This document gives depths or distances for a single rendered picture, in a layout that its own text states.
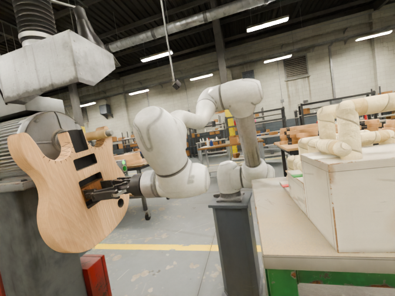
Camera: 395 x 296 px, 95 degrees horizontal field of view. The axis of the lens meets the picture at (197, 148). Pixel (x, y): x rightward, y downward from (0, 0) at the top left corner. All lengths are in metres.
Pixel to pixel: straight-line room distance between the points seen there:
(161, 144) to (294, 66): 12.01
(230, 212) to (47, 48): 1.21
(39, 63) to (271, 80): 11.65
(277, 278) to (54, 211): 0.59
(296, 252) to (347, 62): 12.86
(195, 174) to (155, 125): 0.18
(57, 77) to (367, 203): 0.79
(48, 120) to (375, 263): 1.00
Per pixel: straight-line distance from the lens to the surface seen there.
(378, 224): 0.48
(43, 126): 0.88
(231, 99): 0.92
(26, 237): 1.03
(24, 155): 0.64
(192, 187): 0.51
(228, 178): 1.29
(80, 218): 0.72
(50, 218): 0.66
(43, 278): 1.10
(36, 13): 0.88
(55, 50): 0.70
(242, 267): 1.52
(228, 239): 1.43
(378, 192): 0.46
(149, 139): 0.42
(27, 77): 0.77
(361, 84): 13.20
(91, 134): 0.78
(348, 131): 0.43
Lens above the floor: 1.19
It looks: 4 degrees down
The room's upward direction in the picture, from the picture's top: 9 degrees counter-clockwise
